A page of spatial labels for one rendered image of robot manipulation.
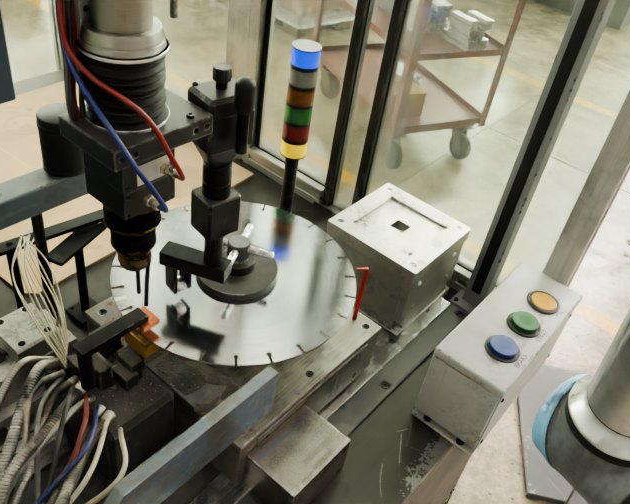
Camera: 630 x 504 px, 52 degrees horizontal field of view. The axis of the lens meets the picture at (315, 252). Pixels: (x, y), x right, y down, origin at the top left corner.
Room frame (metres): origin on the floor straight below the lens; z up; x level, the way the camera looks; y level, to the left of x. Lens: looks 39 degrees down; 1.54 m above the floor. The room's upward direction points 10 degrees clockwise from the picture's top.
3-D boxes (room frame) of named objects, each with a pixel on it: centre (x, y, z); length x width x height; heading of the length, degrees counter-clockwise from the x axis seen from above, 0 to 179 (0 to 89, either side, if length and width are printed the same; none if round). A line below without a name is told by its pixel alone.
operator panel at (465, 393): (0.72, -0.31, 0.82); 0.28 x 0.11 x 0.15; 146
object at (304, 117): (0.96, 0.07, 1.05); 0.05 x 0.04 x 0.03; 56
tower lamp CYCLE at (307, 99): (0.96, 0.07, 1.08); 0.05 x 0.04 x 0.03; 56
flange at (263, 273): (0.66, 0.10, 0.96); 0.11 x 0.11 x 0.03
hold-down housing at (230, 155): (0.59, 0.12, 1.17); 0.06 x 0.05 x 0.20; 137
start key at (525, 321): (0.71, -0.32, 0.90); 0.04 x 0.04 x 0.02
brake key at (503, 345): (0.66, -0.28, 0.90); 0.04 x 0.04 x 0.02
